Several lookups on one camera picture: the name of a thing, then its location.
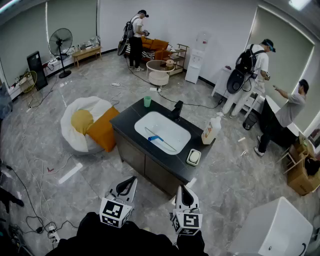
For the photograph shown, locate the person's right forearm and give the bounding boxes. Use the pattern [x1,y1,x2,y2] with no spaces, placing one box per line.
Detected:
[174,229,206,254]

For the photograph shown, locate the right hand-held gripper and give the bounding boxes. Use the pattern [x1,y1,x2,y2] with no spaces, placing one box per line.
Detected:
[171,184,203,236]

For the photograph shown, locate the wooden bench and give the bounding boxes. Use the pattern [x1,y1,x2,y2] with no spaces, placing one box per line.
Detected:
[71,45,103,69]

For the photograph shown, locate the black bag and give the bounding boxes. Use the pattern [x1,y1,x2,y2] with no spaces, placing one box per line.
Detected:
[304,157,320,176]

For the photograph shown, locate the white bean bag chair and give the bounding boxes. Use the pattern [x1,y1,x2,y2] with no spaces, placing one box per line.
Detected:
[60,96,114,155]

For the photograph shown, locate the black tower appliance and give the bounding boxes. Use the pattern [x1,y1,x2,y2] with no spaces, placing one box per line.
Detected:
[26,50,49,92]

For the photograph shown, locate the black top vanity cabinet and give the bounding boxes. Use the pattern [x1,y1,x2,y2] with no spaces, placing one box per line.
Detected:
[109,97,216,198]

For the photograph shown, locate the white water dispenser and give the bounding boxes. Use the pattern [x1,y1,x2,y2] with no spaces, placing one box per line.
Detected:
[184,31,212,85]

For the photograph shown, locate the round white coffee table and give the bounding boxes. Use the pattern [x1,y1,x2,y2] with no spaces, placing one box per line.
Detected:
[145,59,176,86]

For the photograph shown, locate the yellow cushion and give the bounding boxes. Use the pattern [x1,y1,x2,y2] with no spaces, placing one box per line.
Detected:
[70,109,95,136]

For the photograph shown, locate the white sink basin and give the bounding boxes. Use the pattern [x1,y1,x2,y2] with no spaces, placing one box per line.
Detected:
[134,111,192,156]

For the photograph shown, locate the black standing fan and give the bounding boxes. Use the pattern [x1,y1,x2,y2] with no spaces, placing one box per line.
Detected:
[48,27,74,79]

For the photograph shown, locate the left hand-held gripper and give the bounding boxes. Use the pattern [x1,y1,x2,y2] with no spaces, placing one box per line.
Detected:
[99,176,138,228]

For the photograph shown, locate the cardboard box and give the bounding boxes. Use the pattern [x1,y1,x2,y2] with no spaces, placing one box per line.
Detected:
[286,149,320,197]

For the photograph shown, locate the white desk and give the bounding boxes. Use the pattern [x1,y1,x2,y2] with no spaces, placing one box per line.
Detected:
[211,66,266,119]

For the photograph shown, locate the blue handled squeegee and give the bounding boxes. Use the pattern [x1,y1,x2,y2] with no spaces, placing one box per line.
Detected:
[144,126,178,152]

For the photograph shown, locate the person's left forearm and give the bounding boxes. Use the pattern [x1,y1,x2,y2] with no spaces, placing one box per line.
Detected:
[76,211,126,241]

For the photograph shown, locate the wooden shelf cart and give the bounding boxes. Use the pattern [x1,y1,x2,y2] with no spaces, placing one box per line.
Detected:
[169,43,190,76]

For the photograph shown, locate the pale green soap dish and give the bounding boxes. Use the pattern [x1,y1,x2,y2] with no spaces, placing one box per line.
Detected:
[186,148,202,167]

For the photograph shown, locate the white floor cable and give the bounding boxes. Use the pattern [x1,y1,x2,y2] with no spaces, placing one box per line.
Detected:
[109,83,151,106]

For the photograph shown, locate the black mesh waste basket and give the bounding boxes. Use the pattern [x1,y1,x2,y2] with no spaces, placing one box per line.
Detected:
[242,113,258,131]

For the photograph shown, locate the white pump bottle orange label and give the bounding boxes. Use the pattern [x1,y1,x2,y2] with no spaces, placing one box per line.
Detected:
[201,116,223,146]

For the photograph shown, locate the black floor cable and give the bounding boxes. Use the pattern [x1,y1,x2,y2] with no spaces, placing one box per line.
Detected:
[128,57,224,110]

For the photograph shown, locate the person's torso in black clothing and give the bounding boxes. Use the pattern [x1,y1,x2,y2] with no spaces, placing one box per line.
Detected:
[47,223,210,256]

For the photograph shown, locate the white rectangular fixture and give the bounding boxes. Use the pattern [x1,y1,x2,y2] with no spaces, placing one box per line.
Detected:
[228,196,314,256]

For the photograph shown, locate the orange cushion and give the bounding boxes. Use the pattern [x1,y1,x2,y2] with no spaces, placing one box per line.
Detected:
[87,106,121,153]

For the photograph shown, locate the wooden chair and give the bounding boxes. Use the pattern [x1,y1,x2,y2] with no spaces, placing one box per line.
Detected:
[275,144,304,175]

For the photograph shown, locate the orange sofa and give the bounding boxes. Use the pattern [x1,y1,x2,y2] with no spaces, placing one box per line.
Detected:
[139,36,170,63]

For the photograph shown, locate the black faucet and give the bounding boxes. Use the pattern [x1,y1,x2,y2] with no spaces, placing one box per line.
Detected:
[167,100,185,123]

